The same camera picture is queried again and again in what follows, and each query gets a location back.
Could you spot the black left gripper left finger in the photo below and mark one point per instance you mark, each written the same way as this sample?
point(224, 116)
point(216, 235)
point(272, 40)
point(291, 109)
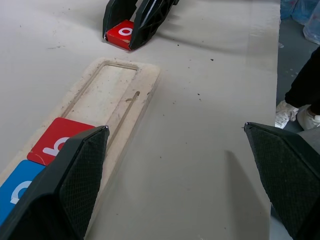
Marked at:
point(55, 190)

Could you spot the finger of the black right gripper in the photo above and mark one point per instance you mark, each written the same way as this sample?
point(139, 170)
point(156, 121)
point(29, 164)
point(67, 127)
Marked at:
point(117, 12)
point(150, 20)

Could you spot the red letter b block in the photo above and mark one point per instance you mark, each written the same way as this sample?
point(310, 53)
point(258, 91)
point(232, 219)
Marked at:
point(55, 132)

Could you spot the white sneaker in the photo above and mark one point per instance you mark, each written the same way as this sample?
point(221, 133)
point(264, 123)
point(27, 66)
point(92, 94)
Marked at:
point(285, 112)
point(310, 120)

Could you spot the clear plastic bag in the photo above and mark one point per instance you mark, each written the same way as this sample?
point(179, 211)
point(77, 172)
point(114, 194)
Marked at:
point(313, 30)

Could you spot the person's black trouser leg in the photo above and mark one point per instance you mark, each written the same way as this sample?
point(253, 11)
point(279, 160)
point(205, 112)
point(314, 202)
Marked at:
point(306, 82)

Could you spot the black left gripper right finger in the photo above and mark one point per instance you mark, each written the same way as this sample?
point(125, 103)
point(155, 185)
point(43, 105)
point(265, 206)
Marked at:
point(290, 170)

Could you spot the blue plastic bag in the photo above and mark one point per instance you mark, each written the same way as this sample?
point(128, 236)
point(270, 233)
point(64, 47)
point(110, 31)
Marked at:
point(295, 8)

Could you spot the blue letter o block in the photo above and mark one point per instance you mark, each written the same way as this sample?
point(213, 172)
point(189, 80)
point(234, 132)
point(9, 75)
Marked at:
point(10, 180)

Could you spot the red letter o block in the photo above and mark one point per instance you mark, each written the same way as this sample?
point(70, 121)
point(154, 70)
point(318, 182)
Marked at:
point(116, 37)

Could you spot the wooden letter tray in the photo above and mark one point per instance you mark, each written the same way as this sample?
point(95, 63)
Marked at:
point(105, 95)

